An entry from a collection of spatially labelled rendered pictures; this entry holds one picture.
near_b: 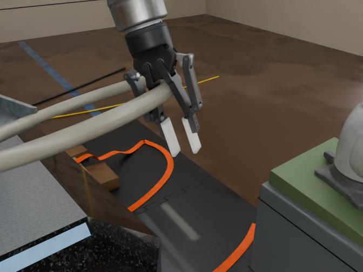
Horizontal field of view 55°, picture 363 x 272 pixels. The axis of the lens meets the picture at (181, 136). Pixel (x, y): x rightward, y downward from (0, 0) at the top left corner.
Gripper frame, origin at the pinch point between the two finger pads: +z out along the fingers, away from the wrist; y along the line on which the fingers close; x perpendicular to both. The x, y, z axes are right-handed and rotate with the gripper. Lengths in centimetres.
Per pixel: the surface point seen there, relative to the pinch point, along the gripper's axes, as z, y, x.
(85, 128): -9.4, 5.5, 17.1
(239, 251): 101, 36, -93
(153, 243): 45, 37, -29
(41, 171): 11, 65, -24
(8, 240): 18, 55, 4
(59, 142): -9.0, 8.5, 19.9
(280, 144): 95, 24, -216
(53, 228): 20, 47, -4
